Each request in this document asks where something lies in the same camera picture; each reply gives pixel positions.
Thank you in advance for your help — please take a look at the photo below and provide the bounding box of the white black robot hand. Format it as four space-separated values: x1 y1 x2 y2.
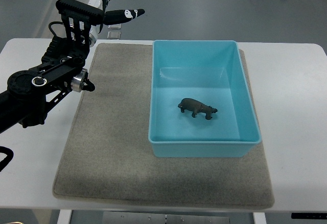
86 0 146 47

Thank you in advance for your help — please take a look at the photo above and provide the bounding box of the brown hippo figurine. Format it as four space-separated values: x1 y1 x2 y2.
178 98 218 120

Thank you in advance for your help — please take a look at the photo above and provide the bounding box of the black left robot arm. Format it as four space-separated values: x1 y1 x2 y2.
1 0 105 132

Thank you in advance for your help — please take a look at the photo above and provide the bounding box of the blue plastic box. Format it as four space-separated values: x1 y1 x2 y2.
148 40 262 157

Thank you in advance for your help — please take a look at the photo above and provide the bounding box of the upper floor socket plate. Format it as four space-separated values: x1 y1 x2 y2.
108 23 122 30

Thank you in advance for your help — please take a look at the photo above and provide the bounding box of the floor socket plate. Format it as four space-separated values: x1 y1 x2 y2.
107 31 121 40
108 23 122 30

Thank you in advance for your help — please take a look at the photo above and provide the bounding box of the lower floor socket plate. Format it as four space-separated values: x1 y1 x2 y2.
107 31 121 40

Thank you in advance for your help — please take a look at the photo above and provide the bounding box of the grey felt mat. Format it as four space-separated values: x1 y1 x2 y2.
53 44 274 209

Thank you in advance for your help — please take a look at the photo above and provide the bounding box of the black object at left edge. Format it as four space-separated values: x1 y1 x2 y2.
0 146 14 171

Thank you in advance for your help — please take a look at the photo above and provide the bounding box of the black table control panel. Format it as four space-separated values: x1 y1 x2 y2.
291 212 327 220

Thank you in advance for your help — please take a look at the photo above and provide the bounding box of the metal table base plate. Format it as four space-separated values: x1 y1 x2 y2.
102 211 230 224

